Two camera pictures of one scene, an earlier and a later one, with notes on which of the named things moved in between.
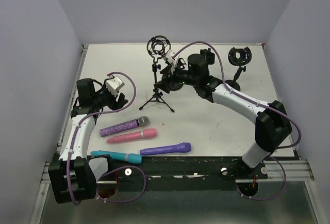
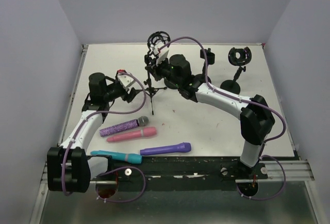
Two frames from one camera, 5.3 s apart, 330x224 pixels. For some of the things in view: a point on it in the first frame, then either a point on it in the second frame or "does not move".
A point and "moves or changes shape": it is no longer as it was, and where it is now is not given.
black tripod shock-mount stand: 158,46 -> 153,38
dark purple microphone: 184,147 does not move
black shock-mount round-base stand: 245,57 does not move
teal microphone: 126,157 does not move
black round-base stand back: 201,61 -> 211,60
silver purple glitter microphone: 142,121 does not move
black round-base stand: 179,77 moves or changes shape
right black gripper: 162,84 -> 156,69
